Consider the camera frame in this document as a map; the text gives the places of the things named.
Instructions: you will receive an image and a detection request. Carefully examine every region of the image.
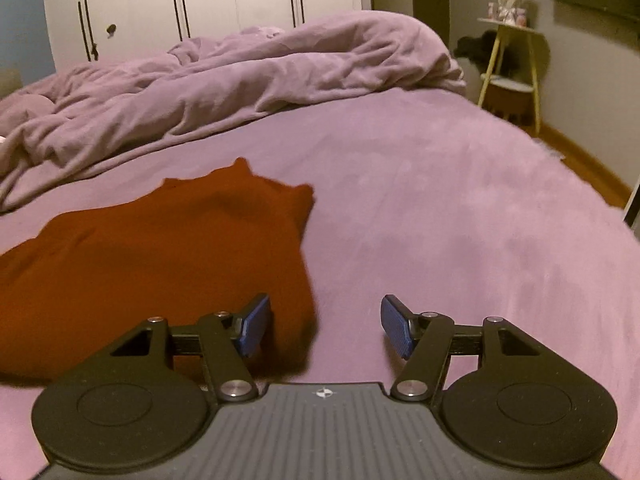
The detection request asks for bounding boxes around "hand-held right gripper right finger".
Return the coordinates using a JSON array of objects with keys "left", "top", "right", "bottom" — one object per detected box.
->
[{"left": 380, "top": 294, "right": 542, "bottom": 404}]

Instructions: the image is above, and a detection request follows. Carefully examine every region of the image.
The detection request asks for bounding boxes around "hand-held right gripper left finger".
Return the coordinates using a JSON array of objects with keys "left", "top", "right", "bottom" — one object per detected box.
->
[{"left": 107, "top": 293, "right": 260, "bottom": 404}]

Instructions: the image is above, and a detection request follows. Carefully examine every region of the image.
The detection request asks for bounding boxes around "brown buttoned cardigan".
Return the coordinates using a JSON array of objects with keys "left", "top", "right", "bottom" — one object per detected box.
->
[{"left": 0, "top": 156, "right": 322, "bottom": 382}]

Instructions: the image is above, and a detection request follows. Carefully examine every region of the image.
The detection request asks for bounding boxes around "purple crumpled duvet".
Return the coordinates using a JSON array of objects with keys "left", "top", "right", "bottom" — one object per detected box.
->
[{"left": 0, "top": 10, "right": 469, "bottom": 212}]

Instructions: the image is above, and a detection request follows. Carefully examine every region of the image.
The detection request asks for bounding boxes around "brown basket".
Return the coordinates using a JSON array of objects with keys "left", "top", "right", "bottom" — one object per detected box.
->
[{"left": 487, "top": 80, "right": 534, "bottom": 124}]

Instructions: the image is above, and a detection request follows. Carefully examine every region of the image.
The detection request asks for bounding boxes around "black cloth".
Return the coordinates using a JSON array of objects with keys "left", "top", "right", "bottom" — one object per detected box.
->
[{"left": 453, "top": 30, "right": 502, "bottom": 69}]

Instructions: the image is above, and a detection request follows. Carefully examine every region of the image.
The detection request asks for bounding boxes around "yellow-legged side table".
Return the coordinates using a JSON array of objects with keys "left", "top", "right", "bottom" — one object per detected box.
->
[{"left": 476, "top": 16, "right": 547, "bottom": 137}]

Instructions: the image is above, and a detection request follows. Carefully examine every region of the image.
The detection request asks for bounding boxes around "dark tall panel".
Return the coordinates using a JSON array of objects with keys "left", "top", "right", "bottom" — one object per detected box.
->
[{"left": 410, "top": 0, "right": 454, "bottom": 49}]

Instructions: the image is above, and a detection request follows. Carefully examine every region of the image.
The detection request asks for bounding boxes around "green quilted cushion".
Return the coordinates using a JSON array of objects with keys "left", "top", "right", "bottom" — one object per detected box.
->
[{"left": 0, "top": 69, "right": 22, "bottom": 98}]

